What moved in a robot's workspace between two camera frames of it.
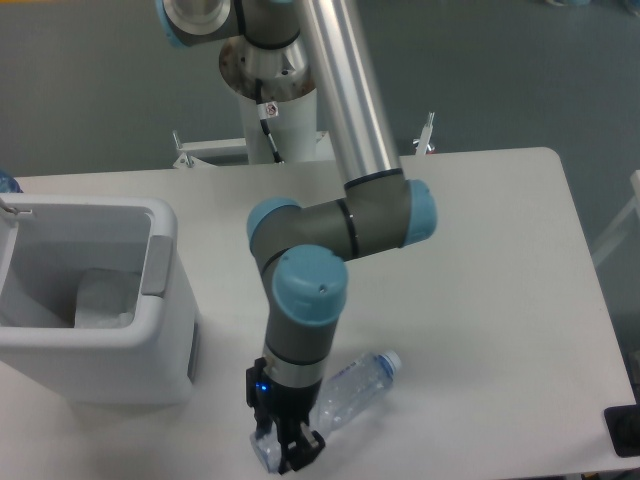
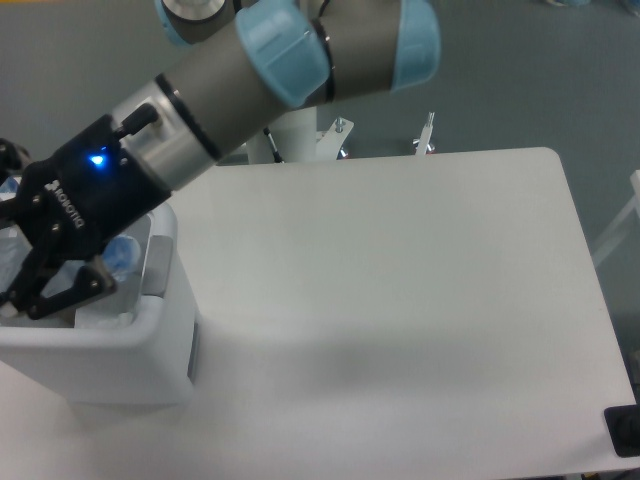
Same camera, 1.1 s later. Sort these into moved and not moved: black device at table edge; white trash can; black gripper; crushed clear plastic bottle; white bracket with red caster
Moved: black gripper; crushed clear plastic bottle
Not moved: white bracket with red caster; white trash can; black device at table edge
